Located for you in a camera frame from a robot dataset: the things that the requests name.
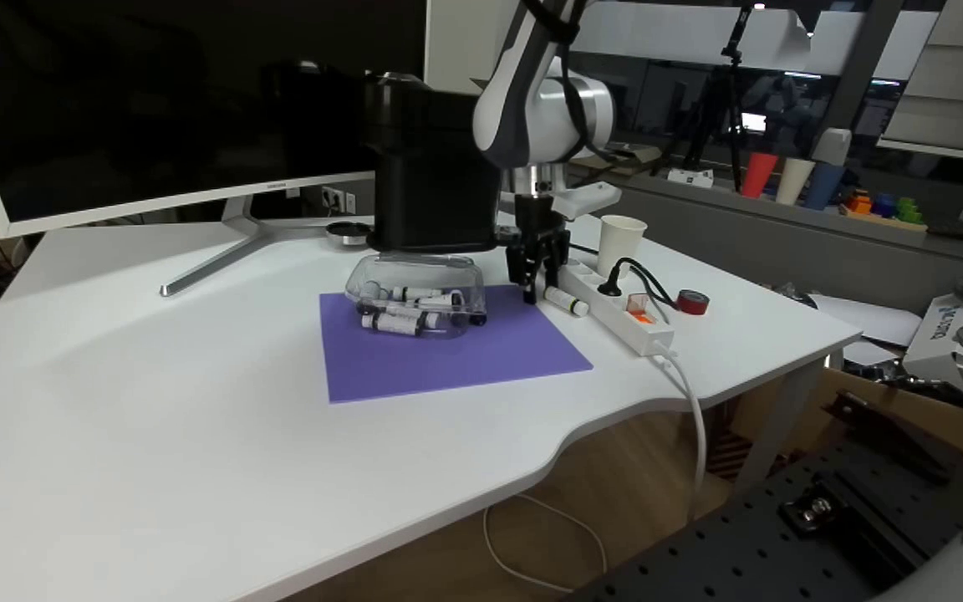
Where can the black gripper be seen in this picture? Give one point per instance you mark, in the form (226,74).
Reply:
(540,244)

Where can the small white bottle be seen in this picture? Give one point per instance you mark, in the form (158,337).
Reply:
(565,303)

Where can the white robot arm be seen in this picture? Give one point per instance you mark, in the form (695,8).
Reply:
(530,122)

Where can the clear plastic container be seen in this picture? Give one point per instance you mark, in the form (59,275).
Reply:
(415,297)

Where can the purple mat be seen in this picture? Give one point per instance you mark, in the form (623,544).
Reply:
(514,342)

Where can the white paper cup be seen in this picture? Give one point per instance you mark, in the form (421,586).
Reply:
(620,240)

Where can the white power strip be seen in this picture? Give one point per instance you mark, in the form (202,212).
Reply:
(628,319)

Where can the red and black tape roll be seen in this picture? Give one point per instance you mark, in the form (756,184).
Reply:
(692,303)

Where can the red plastic cup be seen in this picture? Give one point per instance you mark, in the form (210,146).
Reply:
(756,174)

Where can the blue plastic cup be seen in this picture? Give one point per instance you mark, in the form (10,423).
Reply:
(822,181)

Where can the black perforated mounting board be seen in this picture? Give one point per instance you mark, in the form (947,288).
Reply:
(839,525)

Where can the large white-framed monitor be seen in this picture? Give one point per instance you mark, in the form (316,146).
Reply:
(119,108)

